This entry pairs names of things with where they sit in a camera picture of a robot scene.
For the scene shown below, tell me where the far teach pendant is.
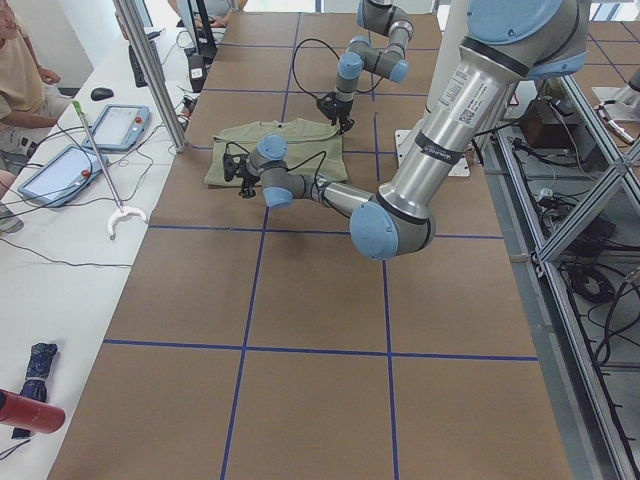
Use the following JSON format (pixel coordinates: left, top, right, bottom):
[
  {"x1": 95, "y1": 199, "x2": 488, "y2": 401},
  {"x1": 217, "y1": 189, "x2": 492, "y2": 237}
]
[{"x1": 90, "y1": 104, "x2": 151, "y2": 152}]

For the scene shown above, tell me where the person in beige shirt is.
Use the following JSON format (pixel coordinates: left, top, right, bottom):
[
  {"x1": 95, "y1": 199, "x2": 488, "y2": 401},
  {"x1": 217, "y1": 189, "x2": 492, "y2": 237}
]
[{"x1": 0, "y1": 0, "x2": 74, "y2": 236}]

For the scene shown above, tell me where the near teach pendant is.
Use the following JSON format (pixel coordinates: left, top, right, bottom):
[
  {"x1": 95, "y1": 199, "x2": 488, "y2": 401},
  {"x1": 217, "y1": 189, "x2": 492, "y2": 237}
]
[{"x1": 18, "y1": 146, "x2": 102, "y2": 208}]

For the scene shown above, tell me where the aluminium frame post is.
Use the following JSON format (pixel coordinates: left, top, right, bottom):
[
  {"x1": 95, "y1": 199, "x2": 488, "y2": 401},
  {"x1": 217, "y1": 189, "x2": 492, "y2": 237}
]
[{"x1": 113, "y1": 0, "x2": 186, "y2": 153}]

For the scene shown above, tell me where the green long-sleeve shirt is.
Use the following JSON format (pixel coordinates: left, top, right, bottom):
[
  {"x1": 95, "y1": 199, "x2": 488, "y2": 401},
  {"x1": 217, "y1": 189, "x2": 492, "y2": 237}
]
[{"x1": 203, "y1": 118, "x2": 350, "y2": 190}]

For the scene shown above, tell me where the black monitor stand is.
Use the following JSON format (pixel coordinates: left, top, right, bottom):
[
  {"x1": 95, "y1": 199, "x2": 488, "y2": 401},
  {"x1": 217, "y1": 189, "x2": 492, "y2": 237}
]
[{"x1": 176, "y1": 0, "x2": 218, "y2": 93}]

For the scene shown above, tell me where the red cylinder bottle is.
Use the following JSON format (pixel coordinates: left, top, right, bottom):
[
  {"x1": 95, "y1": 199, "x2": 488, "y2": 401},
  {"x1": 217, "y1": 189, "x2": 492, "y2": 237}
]
[{"x1": 1, "y1": 390, "x2": 66, "y2": 434}]

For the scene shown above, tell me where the folded dark blue umbrella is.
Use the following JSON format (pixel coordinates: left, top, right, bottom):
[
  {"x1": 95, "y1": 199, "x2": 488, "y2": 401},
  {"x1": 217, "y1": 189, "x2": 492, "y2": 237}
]
[{"x1": 11, "y1": 343, "x2": 58, "y2": 439}]

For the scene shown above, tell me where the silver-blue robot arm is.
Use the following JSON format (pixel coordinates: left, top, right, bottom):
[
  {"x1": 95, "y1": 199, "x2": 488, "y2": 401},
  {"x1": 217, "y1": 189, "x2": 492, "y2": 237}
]
[
  {"x1": 223, "y1": 1, "x2": 590, "y2": 260},
  {"x1": 316, "y1": 0, "x2": 414, "y2": 133}
]

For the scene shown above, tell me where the right black braided cable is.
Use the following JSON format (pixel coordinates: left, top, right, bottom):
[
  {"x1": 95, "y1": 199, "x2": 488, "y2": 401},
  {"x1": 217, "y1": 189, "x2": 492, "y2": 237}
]
[{"x1": 291, "y1": 38, "x2": 386, "y2": 101}]

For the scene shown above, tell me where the metal reacher grabber tool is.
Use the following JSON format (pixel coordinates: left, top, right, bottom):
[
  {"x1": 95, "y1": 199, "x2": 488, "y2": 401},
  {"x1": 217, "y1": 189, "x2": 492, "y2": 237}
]
[{"x1": 72, "y1": 100, "x2": 150, "y2": 241}]

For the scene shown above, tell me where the teach pendant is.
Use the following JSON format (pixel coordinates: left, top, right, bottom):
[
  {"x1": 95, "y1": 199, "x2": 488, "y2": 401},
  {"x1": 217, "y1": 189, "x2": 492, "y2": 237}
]
[
  {"x1": 90, "y1": 104, "x2": 151, "y2": 152},
  {"x1": 18, "y1": 146, "x2": 102, "y2": 208}
]

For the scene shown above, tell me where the black braided cable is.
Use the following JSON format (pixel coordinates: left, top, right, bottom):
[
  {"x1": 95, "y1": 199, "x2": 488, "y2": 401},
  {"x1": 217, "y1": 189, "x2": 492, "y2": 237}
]
[
  {"x1": 223, "y1": 142, "x2": 341, "y2": 184},
  {"x1": 291, "y1": 38, "x2": 386, "y2": 101}
]

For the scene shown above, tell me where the aluminium truss frame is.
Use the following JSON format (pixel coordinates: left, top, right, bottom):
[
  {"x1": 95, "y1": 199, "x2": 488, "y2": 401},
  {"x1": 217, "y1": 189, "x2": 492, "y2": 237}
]
[{"x1": 477, "y1": 66, "x2": 639, "y2": 479}]

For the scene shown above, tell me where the brown box on frame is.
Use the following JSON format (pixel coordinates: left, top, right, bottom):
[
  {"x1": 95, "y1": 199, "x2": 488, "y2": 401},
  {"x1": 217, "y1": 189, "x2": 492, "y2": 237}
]
[{"x1": 518, "y1": 99, "x2": 580, "y2": 149}]

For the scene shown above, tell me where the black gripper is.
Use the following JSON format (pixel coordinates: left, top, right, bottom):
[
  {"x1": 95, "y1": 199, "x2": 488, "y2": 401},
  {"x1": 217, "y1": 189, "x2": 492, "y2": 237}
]
[
  {"x1": 239, "y1": 154, "x2": 260, "y2": 199},
  {"x1": 327, "y1": 92, "x2": 355, "y2": 135}
]

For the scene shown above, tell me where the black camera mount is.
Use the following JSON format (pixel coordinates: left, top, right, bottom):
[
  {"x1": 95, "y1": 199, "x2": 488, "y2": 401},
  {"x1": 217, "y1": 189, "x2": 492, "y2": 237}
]
[
  {"x1": 316, "y1": 94, "x2": 335, "y2": 119},
  {"x1": 222, "y1": 153, "x2": 243, "y2": 182}
]

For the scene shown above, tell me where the black keyboard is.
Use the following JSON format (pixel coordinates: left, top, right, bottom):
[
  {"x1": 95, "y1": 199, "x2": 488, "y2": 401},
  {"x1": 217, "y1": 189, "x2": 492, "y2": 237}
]
[{"x1": 128, "y1": 40, "x2": 165, "y2": 88}]

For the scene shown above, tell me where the left black braided cable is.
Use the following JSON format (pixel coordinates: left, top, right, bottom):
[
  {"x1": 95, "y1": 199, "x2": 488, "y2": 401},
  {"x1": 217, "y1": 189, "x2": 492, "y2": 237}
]
[{"x1": 223, "y1": 142, "x2": 341, "y2": 184}]

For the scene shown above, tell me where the black computer mouse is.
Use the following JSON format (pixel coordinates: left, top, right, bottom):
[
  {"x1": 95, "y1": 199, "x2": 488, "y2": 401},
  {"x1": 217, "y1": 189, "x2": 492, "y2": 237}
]
[{"x1": 90, "y1": 87, "x2": 114, "y2": 101}]

